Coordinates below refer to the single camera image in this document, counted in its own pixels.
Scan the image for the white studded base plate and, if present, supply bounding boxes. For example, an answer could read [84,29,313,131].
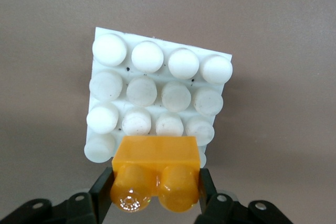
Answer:
[83,26,234,173]

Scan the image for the yellow two-stud block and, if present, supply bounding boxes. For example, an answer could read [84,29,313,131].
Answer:
[109,134,202,214]

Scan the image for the brown table cover sheet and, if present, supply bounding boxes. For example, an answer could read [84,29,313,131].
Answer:
[0,0,336,224]

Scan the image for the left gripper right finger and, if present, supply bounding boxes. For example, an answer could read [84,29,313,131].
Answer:
[194,168,292,224]

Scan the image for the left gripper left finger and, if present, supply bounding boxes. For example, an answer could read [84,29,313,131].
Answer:
[0,167,116,224]

